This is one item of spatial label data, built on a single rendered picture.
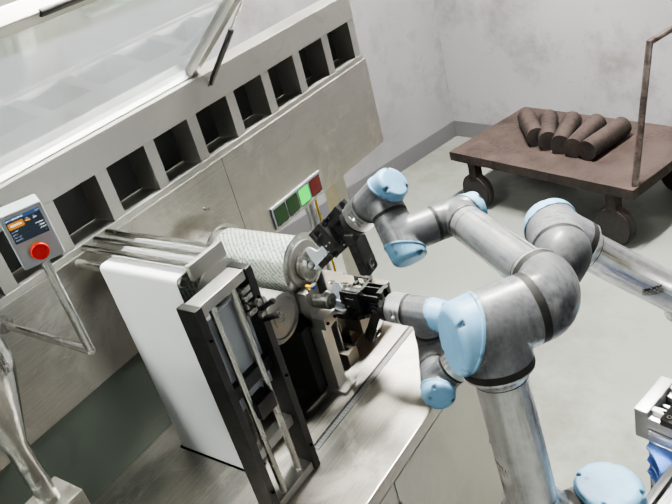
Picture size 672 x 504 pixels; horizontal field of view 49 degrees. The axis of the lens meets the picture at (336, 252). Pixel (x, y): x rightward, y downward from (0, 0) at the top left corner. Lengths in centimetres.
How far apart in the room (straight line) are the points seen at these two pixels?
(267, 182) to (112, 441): 81
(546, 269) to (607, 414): 188
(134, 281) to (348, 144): 109
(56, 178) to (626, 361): 235
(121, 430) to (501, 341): 107
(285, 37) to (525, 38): 286
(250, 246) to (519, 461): 85
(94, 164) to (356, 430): 85
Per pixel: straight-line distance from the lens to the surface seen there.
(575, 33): 467
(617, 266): 167
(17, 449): 144
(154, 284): 151
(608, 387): 312
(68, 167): 169
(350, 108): 244
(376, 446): 172
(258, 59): 210
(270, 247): 173
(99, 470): 189
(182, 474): 185
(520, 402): 119
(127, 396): 188
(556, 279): 115
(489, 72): 513
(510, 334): 111
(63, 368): 175
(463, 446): 205
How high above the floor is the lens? 210
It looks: 29 degrees down
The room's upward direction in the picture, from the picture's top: 16 degrees counter-clockwise
